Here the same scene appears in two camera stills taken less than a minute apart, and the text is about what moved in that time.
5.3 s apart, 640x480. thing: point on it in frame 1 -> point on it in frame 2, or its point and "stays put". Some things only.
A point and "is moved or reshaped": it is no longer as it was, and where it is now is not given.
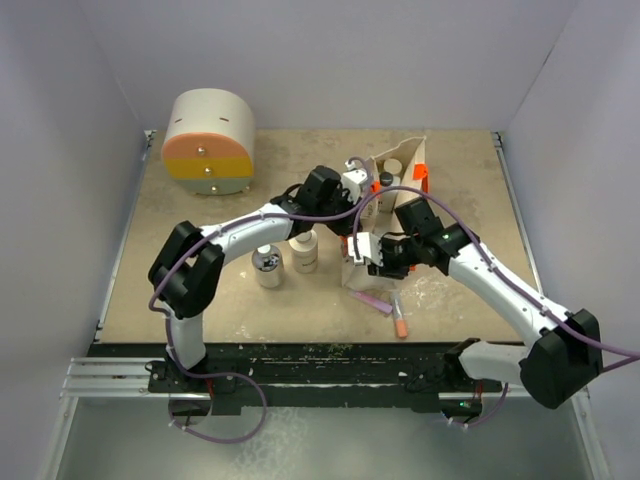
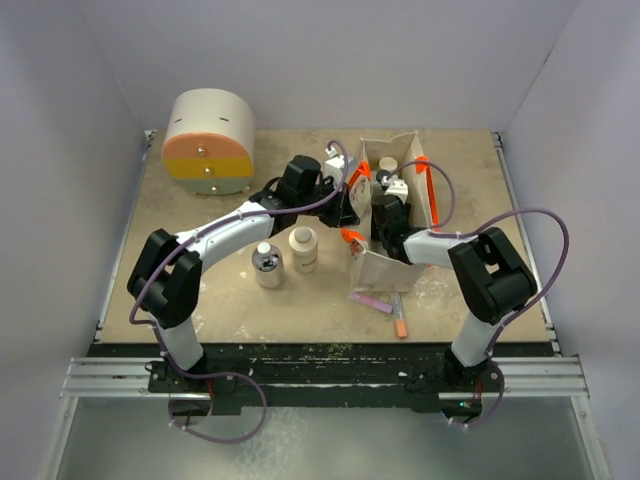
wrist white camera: [369, 248] -> [396, 186]
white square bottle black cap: [388, 180] stays put
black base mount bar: [327, 376] stays put
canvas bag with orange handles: [398, 177] is moved or reshaped
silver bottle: [268, 264] stays put
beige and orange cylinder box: [209, 141] stays put
